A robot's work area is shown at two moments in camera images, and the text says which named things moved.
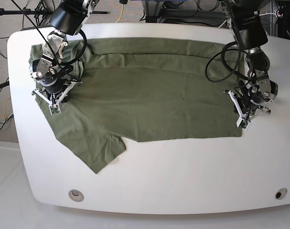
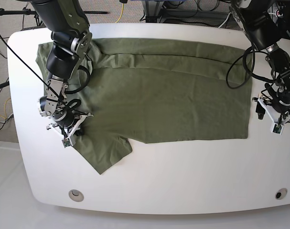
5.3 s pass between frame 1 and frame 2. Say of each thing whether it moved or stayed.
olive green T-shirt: stayed
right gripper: moved
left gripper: moved
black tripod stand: stayed
